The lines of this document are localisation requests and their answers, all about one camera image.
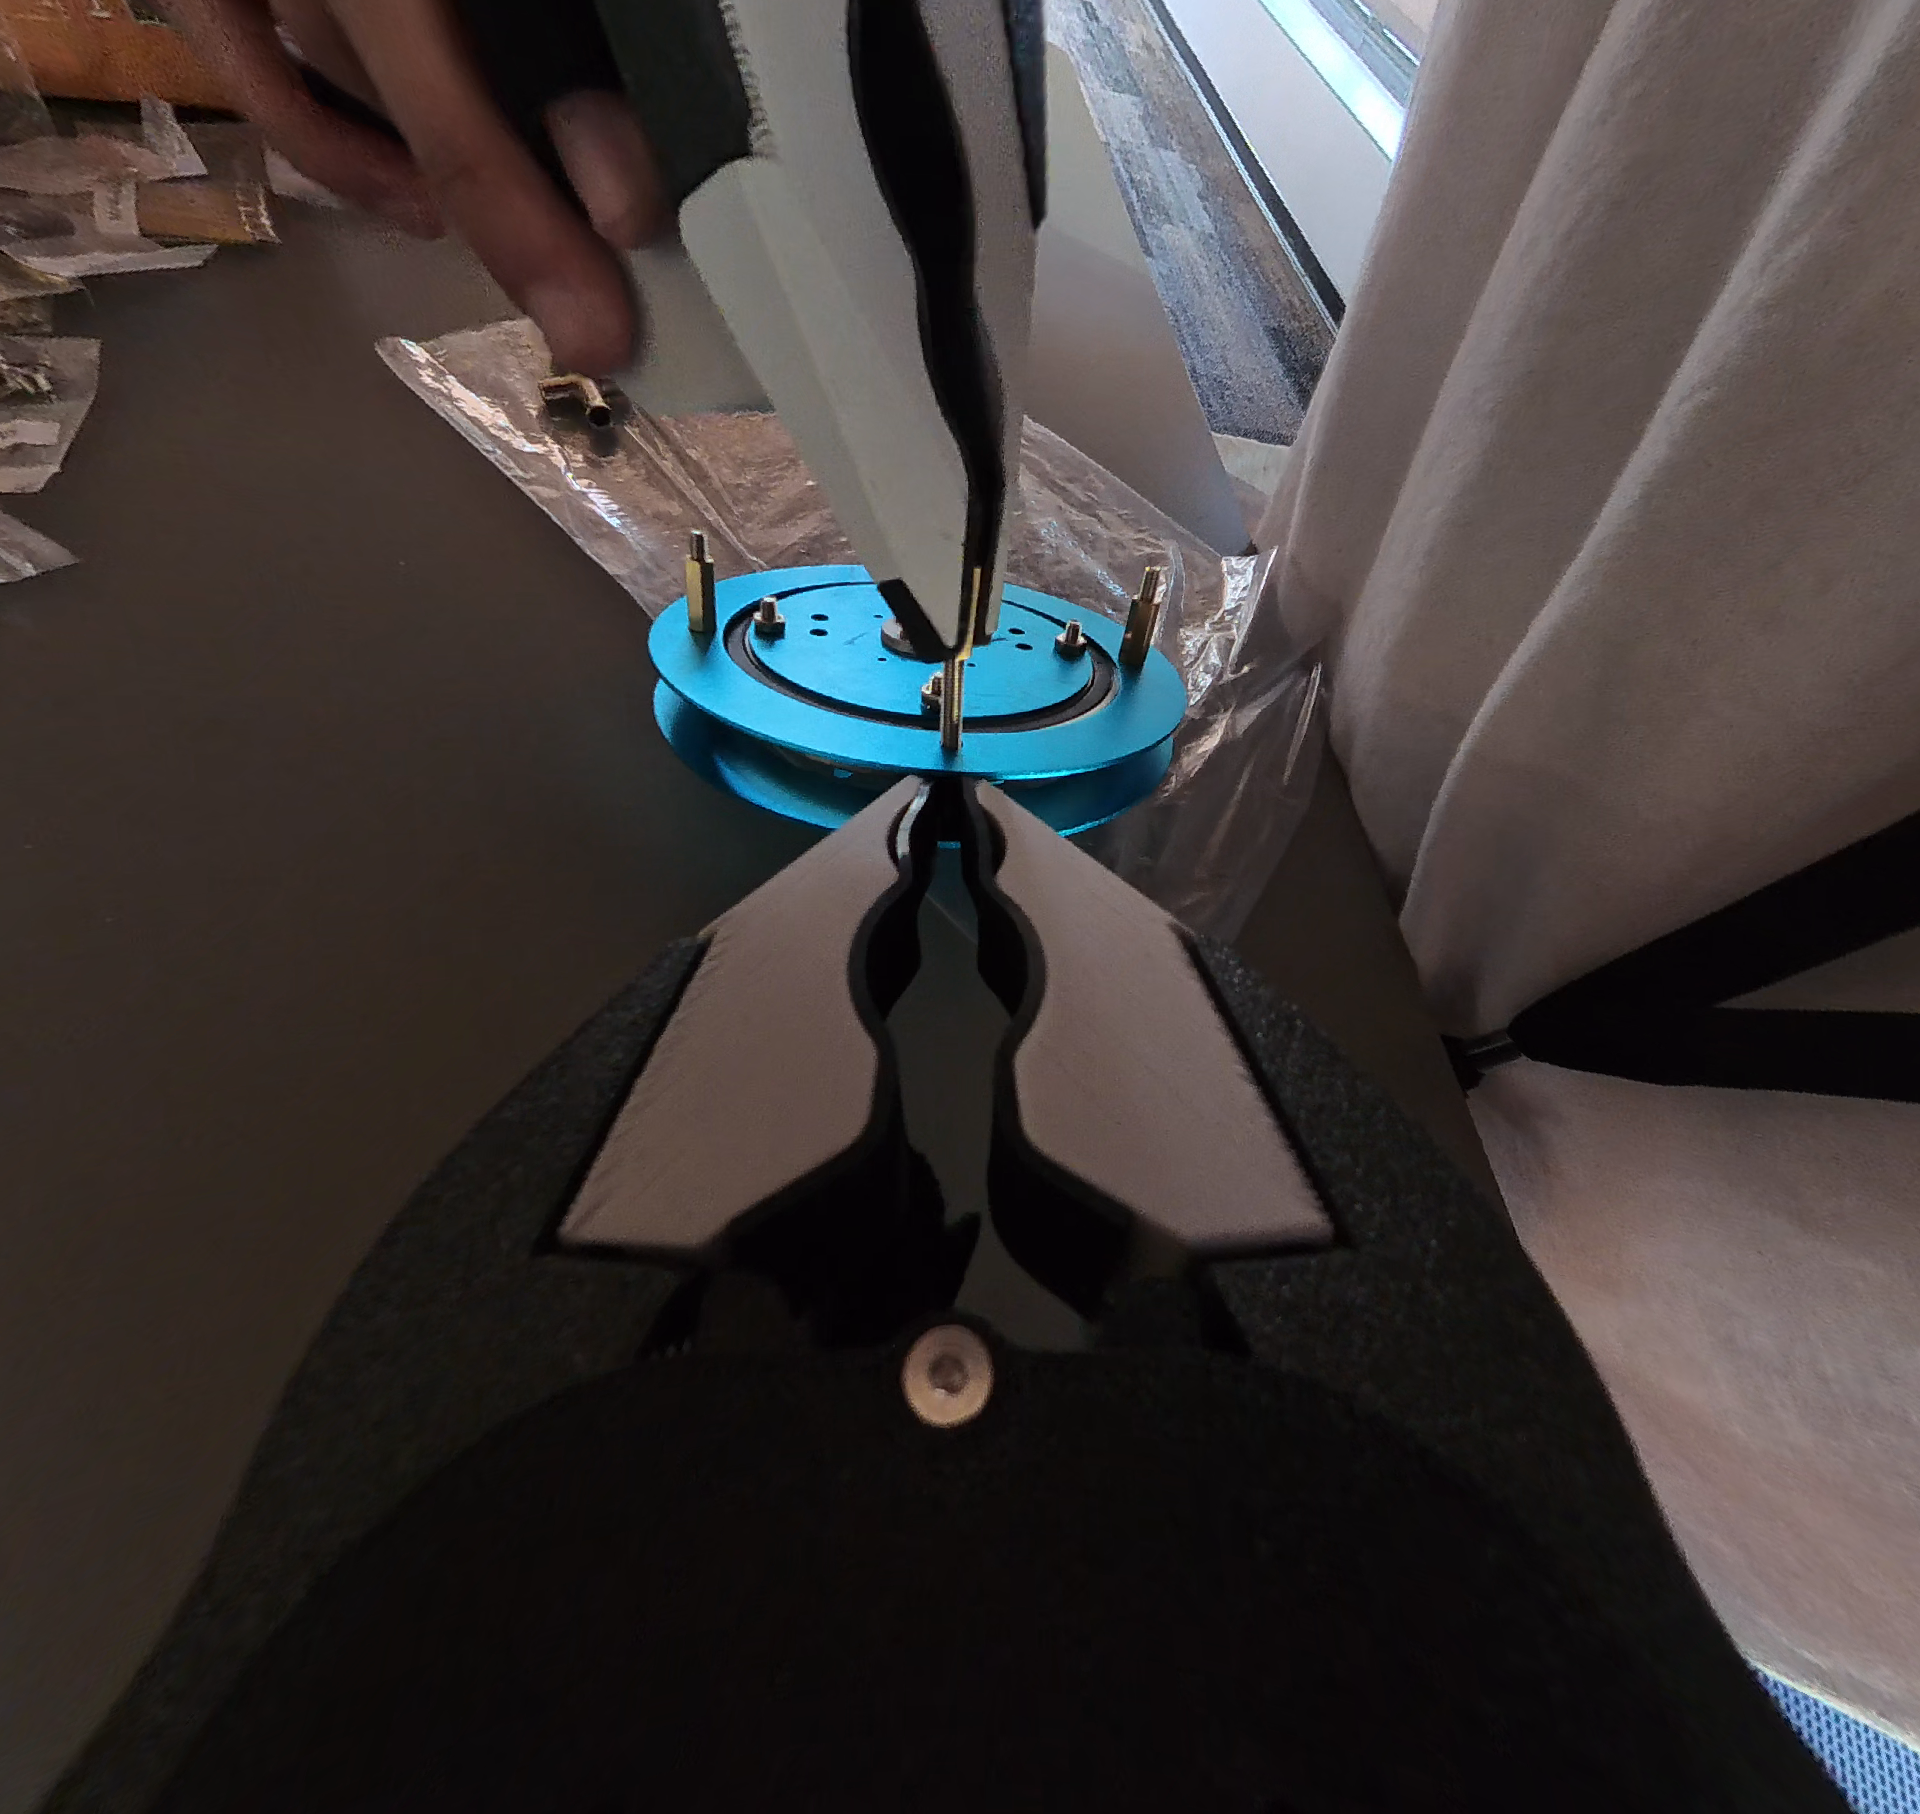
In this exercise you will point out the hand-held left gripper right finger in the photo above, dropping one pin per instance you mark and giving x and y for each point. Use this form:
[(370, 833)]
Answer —
[(1157, 1079)]

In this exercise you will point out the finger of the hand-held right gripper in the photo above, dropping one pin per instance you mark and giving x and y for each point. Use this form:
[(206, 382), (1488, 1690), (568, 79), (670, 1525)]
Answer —
[(991, 286), (841, 374)]

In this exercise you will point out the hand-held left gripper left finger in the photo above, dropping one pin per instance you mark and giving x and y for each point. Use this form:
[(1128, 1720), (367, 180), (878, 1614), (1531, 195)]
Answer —
[(737, 1079)]

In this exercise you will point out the blue round metal turntable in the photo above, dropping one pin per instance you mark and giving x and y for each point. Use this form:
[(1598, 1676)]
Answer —
[(1049, 742)]

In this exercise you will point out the grey desk with wooden edge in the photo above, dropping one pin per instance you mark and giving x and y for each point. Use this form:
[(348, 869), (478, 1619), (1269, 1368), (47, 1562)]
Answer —
[(300, 871)]

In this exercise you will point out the person's right hand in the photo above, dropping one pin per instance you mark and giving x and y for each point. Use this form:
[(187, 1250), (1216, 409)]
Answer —
[(374, 74)]

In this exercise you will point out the small metal cross wrench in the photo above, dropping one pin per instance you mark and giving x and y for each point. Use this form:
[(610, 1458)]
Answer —
[(578, 398)]

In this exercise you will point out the clear plastic bag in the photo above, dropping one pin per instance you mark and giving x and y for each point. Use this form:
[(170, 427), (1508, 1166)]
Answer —
[(1231, 735)]

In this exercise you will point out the orange white cardboard box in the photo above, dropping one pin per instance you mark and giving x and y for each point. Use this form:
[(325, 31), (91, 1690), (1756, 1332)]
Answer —
[(134, 31)]

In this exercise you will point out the pile of small hardware bags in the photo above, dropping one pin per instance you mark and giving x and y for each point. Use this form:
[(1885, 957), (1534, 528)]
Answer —
[(91, 195)]

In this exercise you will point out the person's beige shirt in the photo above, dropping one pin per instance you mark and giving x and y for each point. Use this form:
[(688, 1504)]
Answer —
[(1652, 495)]

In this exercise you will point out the black mesh office chair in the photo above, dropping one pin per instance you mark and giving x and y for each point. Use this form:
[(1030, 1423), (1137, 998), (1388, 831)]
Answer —
[(1854, 1755)]

